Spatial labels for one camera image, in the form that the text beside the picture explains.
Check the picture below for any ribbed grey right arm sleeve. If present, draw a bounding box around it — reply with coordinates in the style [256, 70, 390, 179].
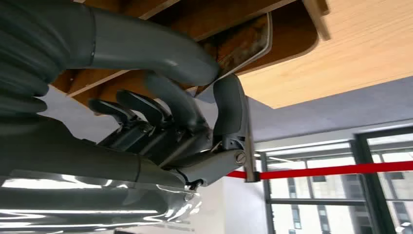
[0, 0, 96, 119]

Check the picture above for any red barrier belt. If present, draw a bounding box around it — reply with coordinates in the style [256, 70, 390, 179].
[226, 160, 413, 180]

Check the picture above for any dark brown rounded wooden panel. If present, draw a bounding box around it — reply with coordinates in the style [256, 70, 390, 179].
[51, 0, 320, 107]

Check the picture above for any pale wooden strip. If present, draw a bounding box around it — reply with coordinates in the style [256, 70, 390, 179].
[301, 0, 332, 41]

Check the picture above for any silver stanchion post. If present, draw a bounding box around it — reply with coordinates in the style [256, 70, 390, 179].
[243, 95, 261, 183]

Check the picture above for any black window frame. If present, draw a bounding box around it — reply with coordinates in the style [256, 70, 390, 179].
[260, 125, 413, 234]

